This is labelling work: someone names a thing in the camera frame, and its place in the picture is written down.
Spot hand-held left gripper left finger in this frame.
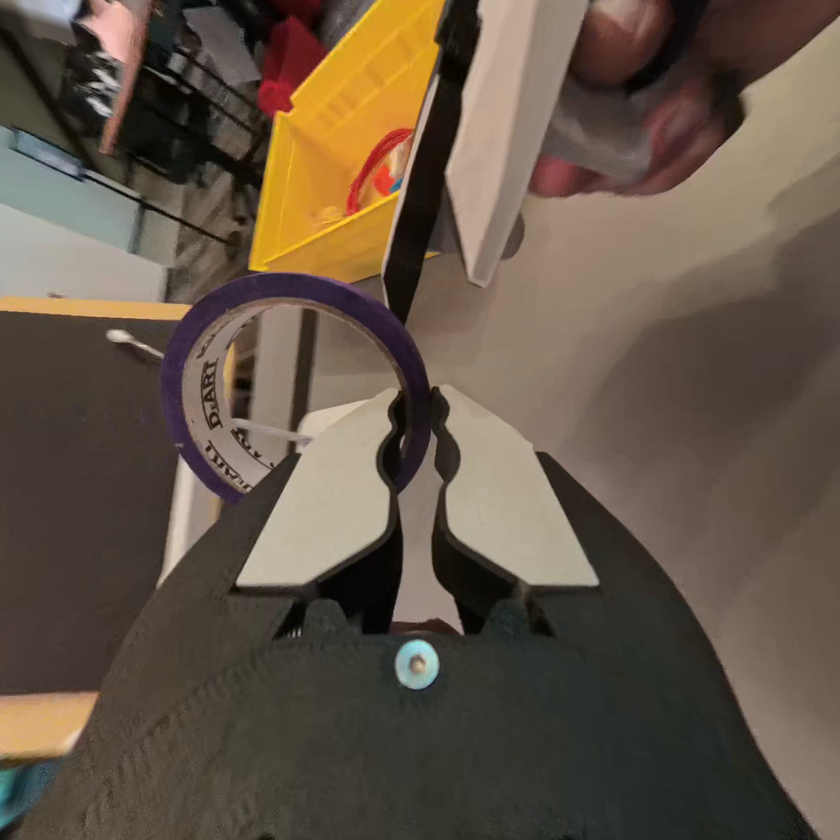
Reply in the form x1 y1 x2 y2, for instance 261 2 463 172
234 387 404 633

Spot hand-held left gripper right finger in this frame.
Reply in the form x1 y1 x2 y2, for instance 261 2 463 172
430 384 601 633

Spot yellow plastic bin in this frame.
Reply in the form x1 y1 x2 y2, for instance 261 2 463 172
248 0 455 284

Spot person's right hand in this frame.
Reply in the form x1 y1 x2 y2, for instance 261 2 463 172
528 0 749 199

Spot thin white cord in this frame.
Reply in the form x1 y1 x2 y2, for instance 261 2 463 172
228 420 315 446

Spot dark board with wooden rim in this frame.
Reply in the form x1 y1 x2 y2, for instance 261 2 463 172
0 297 234 759

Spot white cord with toggle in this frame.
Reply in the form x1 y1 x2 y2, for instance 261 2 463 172
105 328 165 362

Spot purple tape roll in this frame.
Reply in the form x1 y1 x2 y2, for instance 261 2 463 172
161 272 434 506

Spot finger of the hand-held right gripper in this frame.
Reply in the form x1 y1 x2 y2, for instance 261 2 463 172
382 0 484 327
445 0 589 290

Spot red fabric object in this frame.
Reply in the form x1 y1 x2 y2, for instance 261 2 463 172
257 14 329 119

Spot person's right forearm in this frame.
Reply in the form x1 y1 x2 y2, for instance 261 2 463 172
682 0 840 99

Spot red orange toy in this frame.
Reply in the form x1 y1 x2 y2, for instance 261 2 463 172
346 126 416 215

